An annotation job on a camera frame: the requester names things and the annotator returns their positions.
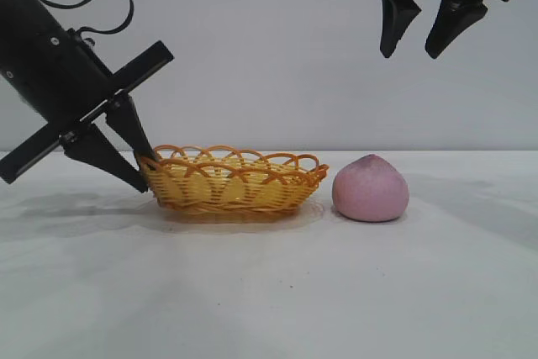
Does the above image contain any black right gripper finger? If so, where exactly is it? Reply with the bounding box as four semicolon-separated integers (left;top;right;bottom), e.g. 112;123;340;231
425;0;489;59
380;0;423;58

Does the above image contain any pink peach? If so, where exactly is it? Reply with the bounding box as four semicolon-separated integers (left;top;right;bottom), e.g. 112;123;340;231
331;154;410;223

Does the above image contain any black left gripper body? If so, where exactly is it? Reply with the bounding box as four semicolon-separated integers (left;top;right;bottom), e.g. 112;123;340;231
0;29;175;185

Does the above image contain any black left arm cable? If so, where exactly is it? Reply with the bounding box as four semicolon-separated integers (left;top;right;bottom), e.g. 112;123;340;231
31;0;135;37

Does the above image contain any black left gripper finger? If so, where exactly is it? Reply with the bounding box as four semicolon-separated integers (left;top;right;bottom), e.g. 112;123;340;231
105;94;163;161
62;123;149;194

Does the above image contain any yellow woven wicker basket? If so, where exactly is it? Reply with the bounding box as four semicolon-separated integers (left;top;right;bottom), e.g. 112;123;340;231
136;144;330;214

